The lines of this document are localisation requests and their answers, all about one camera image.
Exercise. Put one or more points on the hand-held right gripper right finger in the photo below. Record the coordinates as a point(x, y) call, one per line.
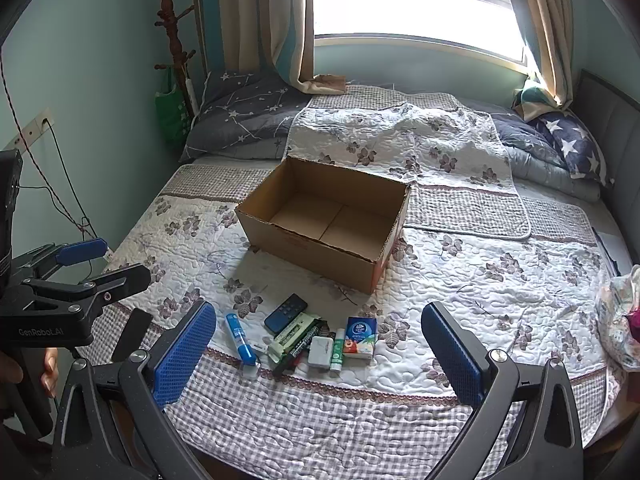
point(452, 355)

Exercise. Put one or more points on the large floral quilted bedspread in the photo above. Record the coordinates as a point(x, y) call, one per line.
point(475, 285)

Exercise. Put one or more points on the blue tissue pack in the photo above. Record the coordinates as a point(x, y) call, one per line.
point(360, 335)

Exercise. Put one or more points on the white plastic hook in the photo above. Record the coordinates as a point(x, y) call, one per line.
point(320, 352)

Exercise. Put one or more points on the small floral quilted mat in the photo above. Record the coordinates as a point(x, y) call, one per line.
point(400, 130)

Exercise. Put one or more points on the wooden coat rack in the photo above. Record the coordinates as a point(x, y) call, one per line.
point(167, 20)

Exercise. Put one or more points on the green and white tube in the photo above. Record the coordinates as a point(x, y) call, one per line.
point(337, 352)

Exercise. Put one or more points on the black remote control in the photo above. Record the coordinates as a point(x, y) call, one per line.
point(285, 312)

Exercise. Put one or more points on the grey upholstered headboard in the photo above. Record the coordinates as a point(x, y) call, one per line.
point(620, 135)

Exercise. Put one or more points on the white wall socket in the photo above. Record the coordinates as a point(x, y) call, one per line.
point(35, 127)

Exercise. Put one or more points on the brown cardboard box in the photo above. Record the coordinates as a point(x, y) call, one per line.
point(300, 255)

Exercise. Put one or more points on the beige and teal curtain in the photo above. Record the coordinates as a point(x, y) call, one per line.
point(260, 20)

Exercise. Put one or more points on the person's left hand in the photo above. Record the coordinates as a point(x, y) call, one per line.
point(48, 370)

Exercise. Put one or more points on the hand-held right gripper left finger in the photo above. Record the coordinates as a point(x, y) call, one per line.
point(182, 355)

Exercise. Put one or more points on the pale green packet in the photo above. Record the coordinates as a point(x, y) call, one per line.
point(290, 334)

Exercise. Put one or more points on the green bag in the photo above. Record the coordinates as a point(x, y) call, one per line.
point(170, 115)

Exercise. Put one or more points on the navy star print pillow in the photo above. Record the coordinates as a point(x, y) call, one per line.
point(570, 145)

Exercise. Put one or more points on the magenta fabric piece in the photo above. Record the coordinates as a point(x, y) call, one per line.
point(635, 322)

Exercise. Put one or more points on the floral cloth bundle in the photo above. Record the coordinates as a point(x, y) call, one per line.
point(617, 320)

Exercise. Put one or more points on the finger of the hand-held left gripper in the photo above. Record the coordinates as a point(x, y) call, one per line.
point(80, 252)
point(120, 280)

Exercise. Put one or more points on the geometric patterned cushion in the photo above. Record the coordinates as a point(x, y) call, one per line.
point(530, 100)

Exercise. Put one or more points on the window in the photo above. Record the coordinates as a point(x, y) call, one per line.
point(415, 5)

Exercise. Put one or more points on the grey constellation print pillow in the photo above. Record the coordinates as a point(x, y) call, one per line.
point(240, 110)

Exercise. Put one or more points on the blue glue tube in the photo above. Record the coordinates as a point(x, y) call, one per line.
point(237, 337)

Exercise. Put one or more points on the black marker pen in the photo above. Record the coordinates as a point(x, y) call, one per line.
point(306, 339)

